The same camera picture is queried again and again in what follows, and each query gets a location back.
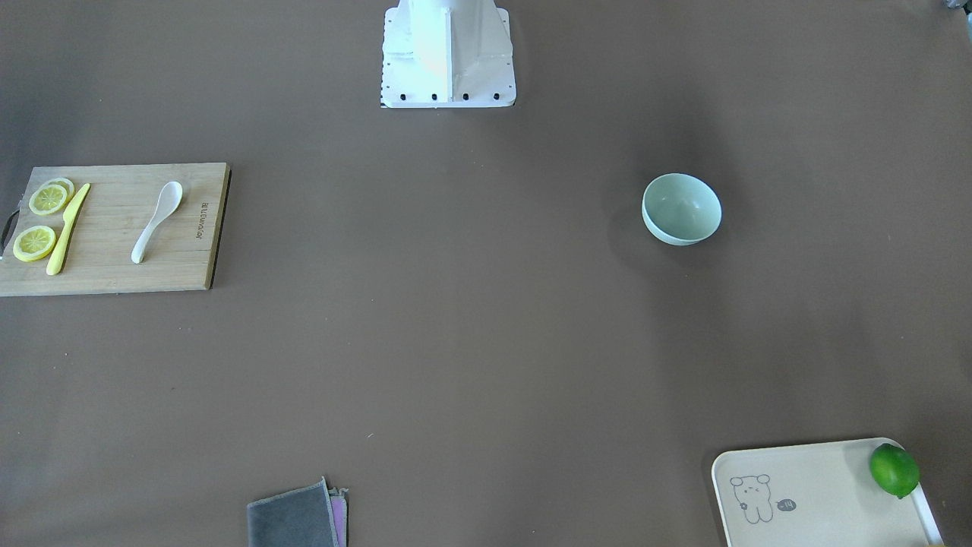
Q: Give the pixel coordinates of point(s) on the green lime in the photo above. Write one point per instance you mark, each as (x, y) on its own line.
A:
(894, 470)

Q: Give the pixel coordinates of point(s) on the pink folded cloth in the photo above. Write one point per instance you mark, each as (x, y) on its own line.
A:
(339, 511)

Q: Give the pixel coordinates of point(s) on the light green bowl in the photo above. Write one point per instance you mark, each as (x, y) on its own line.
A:
(680, 209)

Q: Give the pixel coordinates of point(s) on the upper lemon slice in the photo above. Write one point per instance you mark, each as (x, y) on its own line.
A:
(49, 199)

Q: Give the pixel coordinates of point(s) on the white ceramic spoon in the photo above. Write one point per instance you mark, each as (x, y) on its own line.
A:
(169, 200)

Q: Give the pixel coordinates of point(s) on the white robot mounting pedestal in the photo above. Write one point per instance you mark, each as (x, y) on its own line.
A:
(447, 54)

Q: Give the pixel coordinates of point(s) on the cream rabbit tray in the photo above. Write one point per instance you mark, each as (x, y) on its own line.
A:
(820, 494)

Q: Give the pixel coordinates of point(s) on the bamboo cutting board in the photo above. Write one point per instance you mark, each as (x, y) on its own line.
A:
(181, 254)

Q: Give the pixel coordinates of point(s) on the grey folded cloth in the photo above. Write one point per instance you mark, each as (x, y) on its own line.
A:
(300, 517)

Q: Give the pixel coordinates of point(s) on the yellow plastic knife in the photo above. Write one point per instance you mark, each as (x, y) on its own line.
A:
(58, 255)

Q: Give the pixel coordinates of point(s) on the lower lemon slice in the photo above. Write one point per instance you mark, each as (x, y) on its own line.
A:
(34, 243)

